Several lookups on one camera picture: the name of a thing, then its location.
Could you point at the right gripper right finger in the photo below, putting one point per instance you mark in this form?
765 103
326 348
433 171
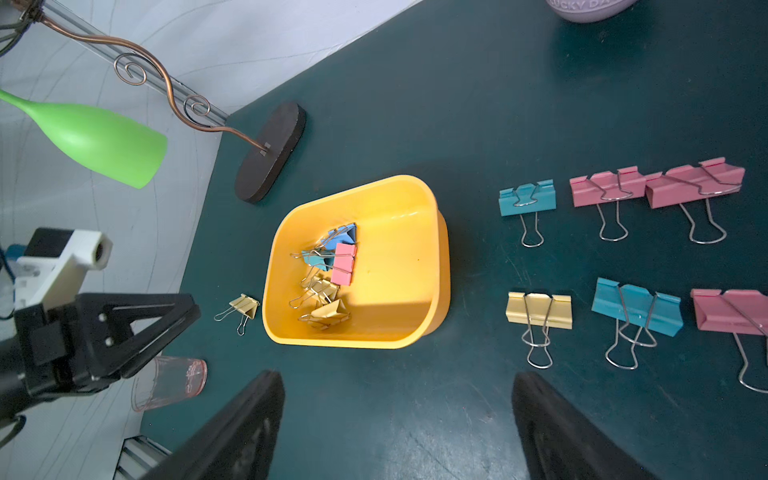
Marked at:
559 442

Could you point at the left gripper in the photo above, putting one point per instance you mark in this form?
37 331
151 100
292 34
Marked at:
80 349

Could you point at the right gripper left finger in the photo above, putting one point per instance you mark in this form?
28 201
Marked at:
238 442

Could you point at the cream binder clip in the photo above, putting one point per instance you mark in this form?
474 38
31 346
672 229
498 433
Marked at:
245 306
327 315
318 289

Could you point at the yellow binder clip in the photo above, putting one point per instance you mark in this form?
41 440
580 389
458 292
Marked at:
539 313

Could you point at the teal binder clip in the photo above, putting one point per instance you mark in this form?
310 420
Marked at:
319 259
530 198
639 315

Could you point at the large pink binder clip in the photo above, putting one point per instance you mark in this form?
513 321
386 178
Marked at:
343 265

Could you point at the yellow plastic storage box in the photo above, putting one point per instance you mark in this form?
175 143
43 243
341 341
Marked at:
400 282

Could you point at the blue binder clip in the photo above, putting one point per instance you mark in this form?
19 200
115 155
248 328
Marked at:
345 234

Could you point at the clear plastic cup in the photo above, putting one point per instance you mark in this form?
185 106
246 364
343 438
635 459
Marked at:
167 380

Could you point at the green plastic wine glass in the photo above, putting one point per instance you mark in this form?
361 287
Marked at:
102 141

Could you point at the black metal cup stand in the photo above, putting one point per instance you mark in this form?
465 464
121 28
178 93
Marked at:
269 152

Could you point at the green table mat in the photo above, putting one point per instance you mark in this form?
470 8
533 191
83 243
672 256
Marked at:
474 97

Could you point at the purple ceramic bowl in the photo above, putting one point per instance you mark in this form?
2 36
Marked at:
589 11

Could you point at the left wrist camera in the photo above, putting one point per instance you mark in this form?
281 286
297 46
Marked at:
55 263

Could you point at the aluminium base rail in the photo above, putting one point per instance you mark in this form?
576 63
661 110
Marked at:
138 456

